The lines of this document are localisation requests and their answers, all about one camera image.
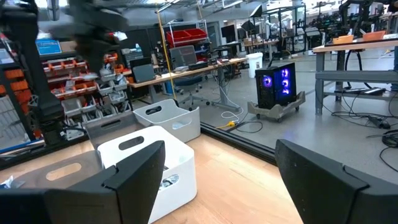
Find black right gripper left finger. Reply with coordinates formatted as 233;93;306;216
0;139;166;224

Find white cable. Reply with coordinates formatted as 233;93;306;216
220;88;245;124

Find dark translucent plastic bin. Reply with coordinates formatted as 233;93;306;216
85;111;147;149
12;150;104;190

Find white plastic bin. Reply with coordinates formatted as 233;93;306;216
97;125;198;224

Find white bucket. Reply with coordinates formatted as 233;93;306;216
245;52;264;79

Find distant wooden table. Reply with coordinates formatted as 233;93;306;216
243;37;280;62

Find black computer purple lights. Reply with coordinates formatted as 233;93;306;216
254;62;298;110

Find thin black cable loop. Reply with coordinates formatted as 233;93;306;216
234;120;264;134

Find black standing monitor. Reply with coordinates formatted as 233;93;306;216
220;24;237;44

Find yellow extension cable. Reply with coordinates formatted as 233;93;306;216
155;11;238;130

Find dark grey monitor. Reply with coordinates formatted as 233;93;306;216
129;57;156;84

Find white paper sign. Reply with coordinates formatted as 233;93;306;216
113;30;129;42

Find long wooden desk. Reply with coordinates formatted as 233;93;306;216
127;57;249;112

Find blue sign board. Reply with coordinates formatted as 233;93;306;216
35;39;62;56

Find light grey plastic bin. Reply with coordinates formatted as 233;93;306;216
132;98;201;143

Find black flat box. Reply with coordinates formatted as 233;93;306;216
188;61;209;71

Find grey mesh office chair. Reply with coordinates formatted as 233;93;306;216
169;45;213;111

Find orange tray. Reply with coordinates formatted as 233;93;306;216
362;30;387;42
331;34;354;45

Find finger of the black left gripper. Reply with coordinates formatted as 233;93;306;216
91;43;108;75
76;43;93;75

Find person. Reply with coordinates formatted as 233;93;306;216
392;46;398;91

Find wooden workbench grey frame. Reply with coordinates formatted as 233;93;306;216
312;37;398;116

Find orange grey parts bin rack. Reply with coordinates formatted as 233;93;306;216
0;51;134;144

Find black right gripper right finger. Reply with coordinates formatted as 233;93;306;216
275;138;398;224

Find black floor cables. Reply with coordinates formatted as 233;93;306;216
322;90;398;130

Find wire shelf red bins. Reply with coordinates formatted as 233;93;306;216
166;20;209;62

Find black metal frame enclosure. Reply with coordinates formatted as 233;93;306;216
262;4;308;56

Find black coiled floor cable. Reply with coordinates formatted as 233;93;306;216
378;129;398;174

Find distant black robot rig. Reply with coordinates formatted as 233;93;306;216
307;0;398;38

